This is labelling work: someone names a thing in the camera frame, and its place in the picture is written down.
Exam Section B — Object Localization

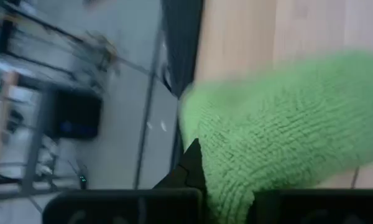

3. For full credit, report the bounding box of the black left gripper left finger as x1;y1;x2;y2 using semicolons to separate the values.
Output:
42;138;206;224

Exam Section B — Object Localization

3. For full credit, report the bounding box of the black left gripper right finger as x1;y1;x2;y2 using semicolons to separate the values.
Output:
253;188;373;224

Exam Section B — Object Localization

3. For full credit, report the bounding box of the green microfiber towel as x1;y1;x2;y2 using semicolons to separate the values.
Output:
177;51;373;224

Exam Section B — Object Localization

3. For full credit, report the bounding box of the black box blue light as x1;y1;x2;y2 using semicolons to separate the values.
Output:
48;88;104;140

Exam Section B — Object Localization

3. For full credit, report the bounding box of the grey metal workbench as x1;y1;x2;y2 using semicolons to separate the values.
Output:
0;0;91;203

